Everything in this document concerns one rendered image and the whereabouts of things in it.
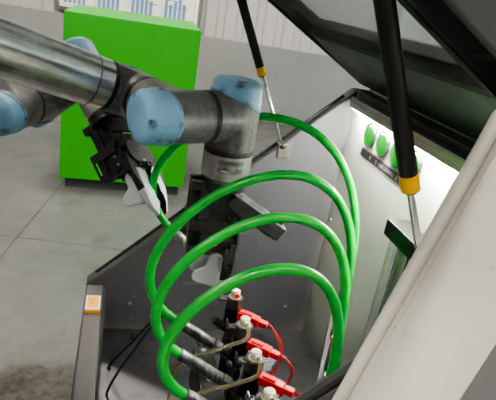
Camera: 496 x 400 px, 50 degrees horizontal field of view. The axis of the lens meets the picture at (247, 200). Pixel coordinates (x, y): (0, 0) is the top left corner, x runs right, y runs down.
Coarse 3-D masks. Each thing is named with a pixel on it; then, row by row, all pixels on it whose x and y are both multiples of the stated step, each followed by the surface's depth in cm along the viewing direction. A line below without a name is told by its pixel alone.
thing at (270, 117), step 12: (264, 120) 87; (276, 120) 86; (288, 120) 86; (300, 120) 86; (312, 132) 86; (180, 144) 91; (324, 144) 86; (168, 156) 92; (336, 156) 86; (156, 168) 93; (348, 168) 87; (156, 180) 94; (348, 180) 87; (348, 192) 88; (156, 216) 96
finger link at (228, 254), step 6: (234, 240) 83; (234, 246) 82; (222, 252) 84; (228, 252) 82; (234, 252) 82; (228, 258) 82; (234, 258) 82; (222, 264) 84; (228, 264) 84; (222, 270) 84; (228, 270) 83; (222, 276) 85; (228, 276) 85
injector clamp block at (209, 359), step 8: (208, 360) 96; (192, 376) 98; (200, 376) 92; (240, 376) 93; (192, 384) 97; (200, 384) 90; (208, 384) 90; (216, 384) 90; (216, 392) 89; (224, 392) 99
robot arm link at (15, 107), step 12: (0, 84) 87; (12, 84) 89; (0, 96) 85; (12, 96) 87; (24, 96) 90; (36, 96) 93; (0, 108) 85; (12, 108) 86; (24, 108) 88; (36, 108) 92; (0, 120) 85; (12, 120) 86; (24, 120) 89; (36, 120) 94; (0, 132) 86; (12, 132) 88
